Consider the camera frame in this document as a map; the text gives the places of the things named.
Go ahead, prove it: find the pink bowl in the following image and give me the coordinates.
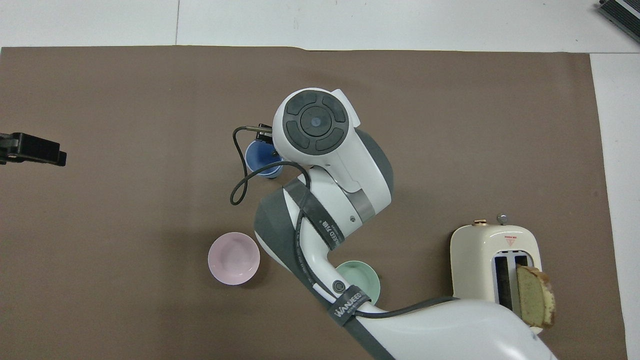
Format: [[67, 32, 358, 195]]
[[207, 231, 261, 286]]

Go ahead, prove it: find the slice of bread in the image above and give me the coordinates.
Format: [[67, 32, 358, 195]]
[[516, 265, 556, 329]]

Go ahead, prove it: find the cream toaster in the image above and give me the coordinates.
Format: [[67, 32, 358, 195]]
[[450, 214, 544, 335]]

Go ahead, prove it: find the blue cup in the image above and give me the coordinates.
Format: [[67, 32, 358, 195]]
[[244, 140, 284, 179]]

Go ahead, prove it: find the green bowl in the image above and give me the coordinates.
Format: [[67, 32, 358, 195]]
[[335, 260, 382, 307]]

